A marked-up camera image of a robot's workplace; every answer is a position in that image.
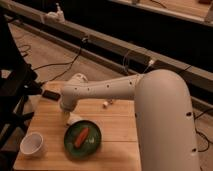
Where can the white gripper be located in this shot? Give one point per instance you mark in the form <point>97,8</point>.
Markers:
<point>68,102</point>

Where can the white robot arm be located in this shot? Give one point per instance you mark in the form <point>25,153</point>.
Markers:
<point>163,110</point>

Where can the black rectangular device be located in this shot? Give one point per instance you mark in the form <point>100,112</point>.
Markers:
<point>51,95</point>

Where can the orange carrot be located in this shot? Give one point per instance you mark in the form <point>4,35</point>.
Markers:
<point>81,137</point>

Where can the white bottle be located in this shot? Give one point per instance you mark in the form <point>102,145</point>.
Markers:
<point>107,102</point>

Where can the green plate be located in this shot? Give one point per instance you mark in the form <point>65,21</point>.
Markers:
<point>91,143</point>

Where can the black stand left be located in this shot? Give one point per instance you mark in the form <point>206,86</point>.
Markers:
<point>17,82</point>

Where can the white cup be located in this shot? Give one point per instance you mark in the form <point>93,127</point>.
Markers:
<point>32,145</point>

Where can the white object on rail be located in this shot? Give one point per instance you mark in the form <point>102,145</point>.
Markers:
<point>58,15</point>

